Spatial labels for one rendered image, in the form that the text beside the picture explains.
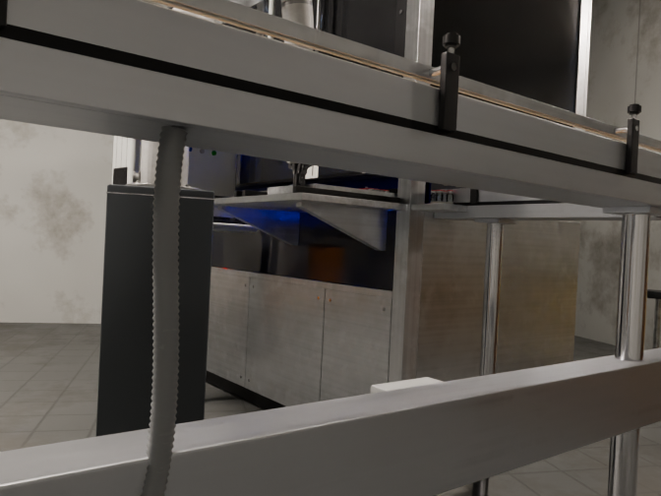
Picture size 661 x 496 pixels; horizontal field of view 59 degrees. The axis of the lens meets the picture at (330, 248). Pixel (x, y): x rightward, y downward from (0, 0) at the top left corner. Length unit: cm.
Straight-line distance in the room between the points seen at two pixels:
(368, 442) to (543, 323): 181
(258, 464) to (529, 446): 47
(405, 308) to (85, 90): 148
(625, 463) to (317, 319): 124
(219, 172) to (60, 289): 281
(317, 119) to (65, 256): 465
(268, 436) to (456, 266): 147
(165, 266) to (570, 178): 63
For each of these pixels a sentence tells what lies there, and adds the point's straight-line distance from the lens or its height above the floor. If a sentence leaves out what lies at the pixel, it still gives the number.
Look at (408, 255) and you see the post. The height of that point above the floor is 72.
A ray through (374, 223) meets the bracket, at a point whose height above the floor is 81.
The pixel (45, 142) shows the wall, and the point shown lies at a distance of 525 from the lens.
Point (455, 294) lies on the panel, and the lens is 203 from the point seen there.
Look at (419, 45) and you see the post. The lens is 195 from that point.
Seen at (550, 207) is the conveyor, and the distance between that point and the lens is 168.
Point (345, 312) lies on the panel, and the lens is 207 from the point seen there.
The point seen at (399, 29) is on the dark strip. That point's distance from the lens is 204.
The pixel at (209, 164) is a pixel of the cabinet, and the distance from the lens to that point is 260.
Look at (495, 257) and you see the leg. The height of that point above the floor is 73.
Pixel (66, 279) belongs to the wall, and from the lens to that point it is 519.
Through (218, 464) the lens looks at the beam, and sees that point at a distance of 60.
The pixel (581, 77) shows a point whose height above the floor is 147.
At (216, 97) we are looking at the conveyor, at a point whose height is 87.
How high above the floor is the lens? 75
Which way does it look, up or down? level
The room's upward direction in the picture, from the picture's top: 3 degrees clockwise
